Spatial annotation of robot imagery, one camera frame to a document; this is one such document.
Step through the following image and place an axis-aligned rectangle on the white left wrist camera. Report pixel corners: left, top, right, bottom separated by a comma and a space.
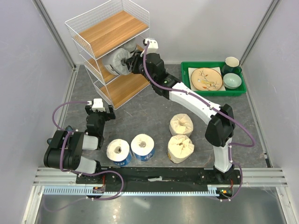
92, 98, 106, 112

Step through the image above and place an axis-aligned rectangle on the grey paper towel roll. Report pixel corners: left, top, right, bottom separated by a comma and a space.
122, 39, 137, 56

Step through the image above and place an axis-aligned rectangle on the white wire wooden shelf rack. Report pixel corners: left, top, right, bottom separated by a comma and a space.
65, 0, 150, 109

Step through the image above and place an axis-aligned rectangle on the green plastic tray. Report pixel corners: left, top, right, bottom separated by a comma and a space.
181, 61, 247, 97

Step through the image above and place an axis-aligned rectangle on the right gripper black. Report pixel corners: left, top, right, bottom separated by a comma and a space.
125, 49, 155, 84

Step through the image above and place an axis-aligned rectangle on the cream wrapped roll near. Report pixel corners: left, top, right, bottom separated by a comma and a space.
168, 134, 195, 163

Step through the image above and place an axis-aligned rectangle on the blue grey cable duct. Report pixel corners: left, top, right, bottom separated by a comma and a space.
43, 186, 224, 196

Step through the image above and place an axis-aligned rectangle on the blue wrapped roll right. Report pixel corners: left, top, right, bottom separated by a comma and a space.
130, 134, 155, 161

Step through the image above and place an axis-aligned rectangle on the blue wrapped roll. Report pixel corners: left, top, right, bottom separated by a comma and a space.
107, 139, 132, 167
130, 134, 155, 161

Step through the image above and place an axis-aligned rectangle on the blue wrapped roll left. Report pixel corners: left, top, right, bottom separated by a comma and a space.
107, 139, 132, 167

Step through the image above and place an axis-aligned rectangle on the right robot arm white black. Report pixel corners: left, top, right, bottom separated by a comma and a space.
121, 50, 235, 184

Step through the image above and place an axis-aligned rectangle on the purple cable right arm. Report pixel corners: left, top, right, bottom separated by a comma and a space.
142, 40, 256, 202

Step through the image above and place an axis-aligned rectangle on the cream wrapped roll far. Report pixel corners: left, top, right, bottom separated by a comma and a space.
169, 113, 193, 137

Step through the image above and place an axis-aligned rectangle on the decorated ceramic plate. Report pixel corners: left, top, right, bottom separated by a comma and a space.
191, 68, 223, 91

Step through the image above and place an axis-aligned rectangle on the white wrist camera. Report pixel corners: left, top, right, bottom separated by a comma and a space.
92, 98, 106, 112
142, 38, 158, 55

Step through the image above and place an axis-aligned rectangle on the blue star shaped dish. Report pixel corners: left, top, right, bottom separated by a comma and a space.
46, 126, 73, 145

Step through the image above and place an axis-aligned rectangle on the cream wrapped roll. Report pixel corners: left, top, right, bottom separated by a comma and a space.
168, 134, 195, 163
169, 113, 193, 137

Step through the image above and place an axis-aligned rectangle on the light green ceramic bowl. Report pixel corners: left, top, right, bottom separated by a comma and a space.
223, 73, 242, 89

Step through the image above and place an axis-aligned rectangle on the dark green ceramic cup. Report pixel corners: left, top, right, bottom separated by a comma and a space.
221, 56, 242, 76

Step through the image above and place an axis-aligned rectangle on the aluminium frame rail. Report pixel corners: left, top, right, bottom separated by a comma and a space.
34, 168, 287, 187

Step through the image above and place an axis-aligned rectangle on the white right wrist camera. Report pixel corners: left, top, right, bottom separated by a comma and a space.
142, 38, 158, 55

